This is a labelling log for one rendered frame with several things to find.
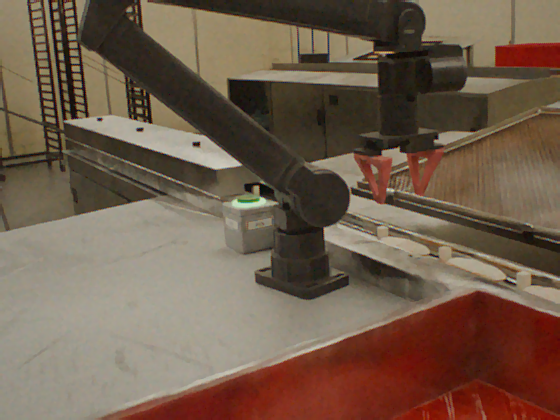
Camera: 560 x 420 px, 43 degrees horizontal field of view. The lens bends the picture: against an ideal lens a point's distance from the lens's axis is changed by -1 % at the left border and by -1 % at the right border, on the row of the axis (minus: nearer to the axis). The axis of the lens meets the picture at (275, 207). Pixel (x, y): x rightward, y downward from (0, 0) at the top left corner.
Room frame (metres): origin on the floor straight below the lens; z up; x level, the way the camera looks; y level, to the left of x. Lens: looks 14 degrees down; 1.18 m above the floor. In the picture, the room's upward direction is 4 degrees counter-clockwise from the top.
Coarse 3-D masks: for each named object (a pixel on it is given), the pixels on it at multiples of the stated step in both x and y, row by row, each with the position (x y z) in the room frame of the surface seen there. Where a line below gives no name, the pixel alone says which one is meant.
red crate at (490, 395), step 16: (464, 384) 0.64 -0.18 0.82; (480, 384) 0.64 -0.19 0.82; (432, 400) 0.62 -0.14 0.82; (448, 400) 0.62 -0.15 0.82; (464, 400) 0.61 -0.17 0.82; (480, 400) 0.61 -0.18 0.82; (496, 400) 0.61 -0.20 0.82; (512, 400) 0.61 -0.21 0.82; (400, 416) 0.59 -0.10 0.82; (416, 416) 0.59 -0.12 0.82; (432, 416) 0.59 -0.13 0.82; (448, 416) 0.59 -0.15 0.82; (464, 416) 0.58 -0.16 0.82; (480, 416) 0.58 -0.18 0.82; (496, 416) 0.58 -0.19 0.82; (512, 416) 0.58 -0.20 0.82; (528, 416) 0.58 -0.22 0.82; (544, 416) 0.57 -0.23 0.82
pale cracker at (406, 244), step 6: (384, 240) 1.04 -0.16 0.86; (390, 240) 1.03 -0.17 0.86; (396, 240) 1.03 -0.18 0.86; (402, 240) 1.03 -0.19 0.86; (408, 240) 1.02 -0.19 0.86; (402, 246) 1.00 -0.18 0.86; (408, 246) 1.00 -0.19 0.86; (414, 246) 0.99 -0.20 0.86; (420, 246) 0.99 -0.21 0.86; (414, 252) 0.98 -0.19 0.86; (420, 252) 0.98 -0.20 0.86; (426, 252) 0.98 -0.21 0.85
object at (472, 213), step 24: (528, 120) 1.48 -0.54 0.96; (456, 144) 1.40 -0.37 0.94; (480, 144) 1.39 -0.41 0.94; (528, 144) 1.32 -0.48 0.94; (408, 168) 1.33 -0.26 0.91; (456, 168) 1.28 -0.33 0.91; (480, 168) 1.25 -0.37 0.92; (504, 168) 1.22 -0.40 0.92; (552, 192) 1.06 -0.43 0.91; (480, 216) 1.02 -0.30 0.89; (552, 216) 0.97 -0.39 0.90
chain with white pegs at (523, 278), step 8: (8, 112) 3.94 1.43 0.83; (32, 120) 3.38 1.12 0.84; (56, 128) 2.96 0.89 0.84; (256, 192) 1.43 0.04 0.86; (336, 224) 1.19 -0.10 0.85; (384, 232) 1.06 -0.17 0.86; (440, 248) 0.95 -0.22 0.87; (448, 248) 0.94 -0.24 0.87; (440, 256) 0.95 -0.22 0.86; (448, 256) 0.94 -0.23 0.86; (520, 272) 0.83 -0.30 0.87; (520, 280) 0.82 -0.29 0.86; (528, 280) 0.82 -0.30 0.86; (520, 288) 0.82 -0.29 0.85
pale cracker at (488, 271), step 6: (456, 258) 0.93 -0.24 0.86; (450, 264) 0.92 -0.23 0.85; (456, 264) 0.91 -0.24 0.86; (462, 264) 0.90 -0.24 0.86; (468, 264) 0.90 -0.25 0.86; (474, 264) 0.90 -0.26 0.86; (480, 264) 0.90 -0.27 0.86; (486, 264) 0.90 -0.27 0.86; (468, 270) 0.89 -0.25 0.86; (474, 270) 0.88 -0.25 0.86; (480, 270) 0.88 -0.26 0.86; (486, 270) 0.87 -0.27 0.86; (492, 270) 0.87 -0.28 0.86; (498, 270) 0.88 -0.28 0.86; (486, 276) 0.86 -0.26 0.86; (492, 276) 0.86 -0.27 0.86; (498, 276) 0.86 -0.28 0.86; (504, 276) 0.86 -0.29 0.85
